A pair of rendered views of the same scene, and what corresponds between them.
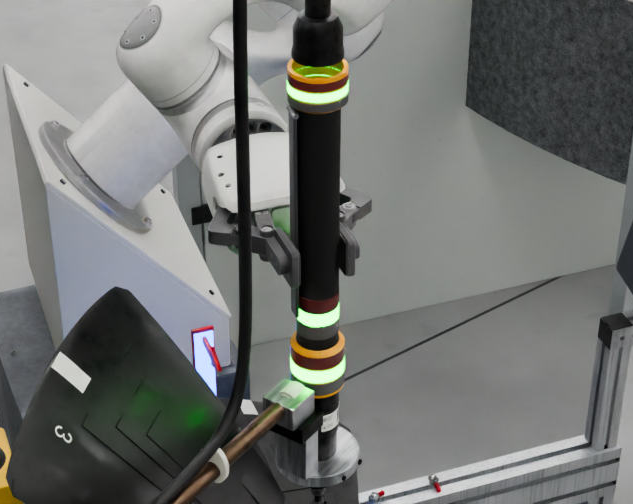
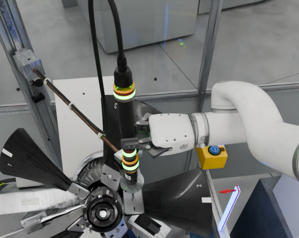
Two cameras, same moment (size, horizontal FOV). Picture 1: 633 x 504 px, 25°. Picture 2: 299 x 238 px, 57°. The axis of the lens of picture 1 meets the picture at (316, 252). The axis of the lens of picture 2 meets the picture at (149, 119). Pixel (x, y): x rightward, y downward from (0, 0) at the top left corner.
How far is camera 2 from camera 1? 1.15 m
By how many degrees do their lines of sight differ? 75
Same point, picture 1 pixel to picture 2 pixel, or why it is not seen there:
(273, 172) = (164, 125)
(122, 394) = not seen: hidden behind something
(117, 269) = (296, 183)
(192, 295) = not seen: outside the picture
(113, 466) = (114, 121)
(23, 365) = not seen: hidden behind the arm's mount
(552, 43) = not seen: outside the picture
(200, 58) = (217, 101)
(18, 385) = (277, 177)
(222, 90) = (213, 114)
